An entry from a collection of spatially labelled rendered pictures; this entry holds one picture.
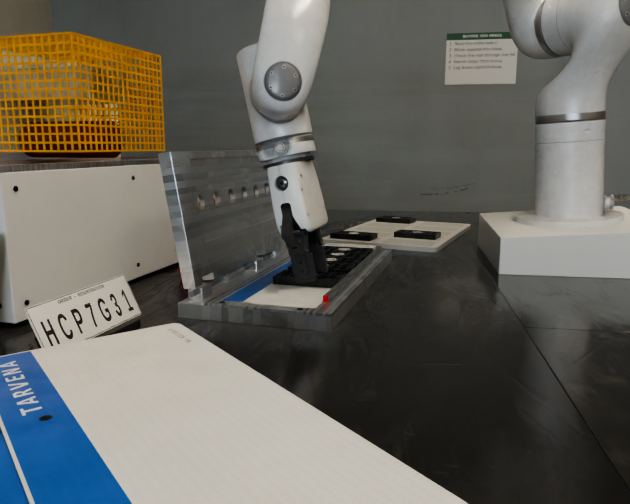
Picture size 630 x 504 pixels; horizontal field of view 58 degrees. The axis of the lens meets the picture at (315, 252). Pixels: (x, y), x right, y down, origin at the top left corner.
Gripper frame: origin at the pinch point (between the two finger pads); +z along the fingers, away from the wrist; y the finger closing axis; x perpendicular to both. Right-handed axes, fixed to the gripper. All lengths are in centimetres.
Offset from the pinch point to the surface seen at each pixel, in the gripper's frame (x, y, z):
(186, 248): 10.5, -14.9, -6.8
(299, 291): 0.5, -5.2, 2.6
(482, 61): -30, 234, -54
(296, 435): -17, -55, -1
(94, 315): 17.1, -26.2, -2.1
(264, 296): 4.1, -9.1, 1.8
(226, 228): 11.3, -1.4, -7.6
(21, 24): 191, 175, -122
